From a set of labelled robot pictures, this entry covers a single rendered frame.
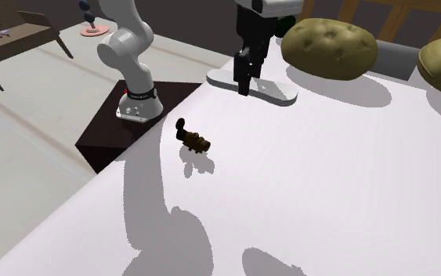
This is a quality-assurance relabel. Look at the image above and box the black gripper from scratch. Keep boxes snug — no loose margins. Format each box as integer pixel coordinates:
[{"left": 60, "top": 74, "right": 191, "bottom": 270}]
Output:
[{"left": 233, "top": 4, "right": 279, "bottom": 96}]

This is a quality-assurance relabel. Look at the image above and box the white flat oval board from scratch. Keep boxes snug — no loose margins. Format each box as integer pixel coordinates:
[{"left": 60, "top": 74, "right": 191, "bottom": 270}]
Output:
[{"left": 205, "top": 68, "right": 299, "bottom": 107}]

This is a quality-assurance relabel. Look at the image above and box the brown and black toy figure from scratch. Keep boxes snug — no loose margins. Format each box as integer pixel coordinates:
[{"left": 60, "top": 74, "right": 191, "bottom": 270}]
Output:
[{"left": 175, "top": 117, "right": 211, "bottom": 154}]

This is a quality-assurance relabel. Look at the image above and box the white bed with wooden headboard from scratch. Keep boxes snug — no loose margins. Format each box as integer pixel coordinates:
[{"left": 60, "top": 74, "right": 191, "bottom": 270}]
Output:
[{"left": 0, "top": 0, "right": 441, "bottom": 276}]

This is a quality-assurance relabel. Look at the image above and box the dark robot stand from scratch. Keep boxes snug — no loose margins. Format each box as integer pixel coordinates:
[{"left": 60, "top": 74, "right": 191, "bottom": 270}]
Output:
[{"left": 74, "top": 80, "right": 203, "bottom": 175}]

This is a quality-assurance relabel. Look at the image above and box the pink-based figure with blue balls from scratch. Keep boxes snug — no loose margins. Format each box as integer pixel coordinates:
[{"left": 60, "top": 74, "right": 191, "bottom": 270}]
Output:
[{"left": 78, "top": 0, "right": 110, "bottom": 38}]

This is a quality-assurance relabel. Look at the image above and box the dark wooden bench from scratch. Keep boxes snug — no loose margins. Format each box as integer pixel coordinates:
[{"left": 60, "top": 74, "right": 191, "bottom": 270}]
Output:
[{"left": 0, "top": 10, "right": 74, "bottom": 93}]

